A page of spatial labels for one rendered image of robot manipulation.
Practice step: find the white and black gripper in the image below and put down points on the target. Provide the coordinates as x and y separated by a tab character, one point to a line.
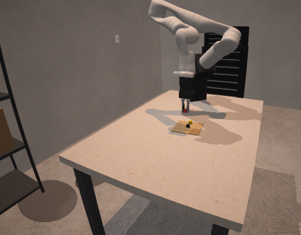
186	83

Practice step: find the orange square mat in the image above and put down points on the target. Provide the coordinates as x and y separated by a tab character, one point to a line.
194	128

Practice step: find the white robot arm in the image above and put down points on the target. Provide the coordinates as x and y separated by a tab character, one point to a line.
186	28

